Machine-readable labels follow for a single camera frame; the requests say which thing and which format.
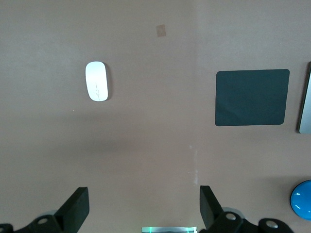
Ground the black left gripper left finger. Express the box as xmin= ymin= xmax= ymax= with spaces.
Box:
xmin=0 ymin=186 xmax=90 ymax=233

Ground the brown table cover sheet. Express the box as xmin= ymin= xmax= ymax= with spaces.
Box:
xmin=0 ymin=0 xmax=311 ymax=233

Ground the black mouse pad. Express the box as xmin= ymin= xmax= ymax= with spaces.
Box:
xmin=214 ymin=68 xmax=291 ymax=127

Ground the white computer mouse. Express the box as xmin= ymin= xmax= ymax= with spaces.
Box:
xmin=85 ymin=61 xmax=109 ymax=102

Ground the brown tape patch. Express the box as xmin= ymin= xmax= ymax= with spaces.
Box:
xmin=155 ymin=24 xmax=167 ymax=38

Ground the silver laptop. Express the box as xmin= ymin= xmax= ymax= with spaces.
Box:
xmin=296 ymin=61 xmax=311 ymax=134

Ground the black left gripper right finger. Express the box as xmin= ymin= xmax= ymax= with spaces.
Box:
xmin=199 ymin=185 xmax=296 ymax=233

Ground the blue desk lamp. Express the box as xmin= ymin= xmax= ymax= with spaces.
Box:
xmin=289 ymin=180 xmax=311 ymax=221

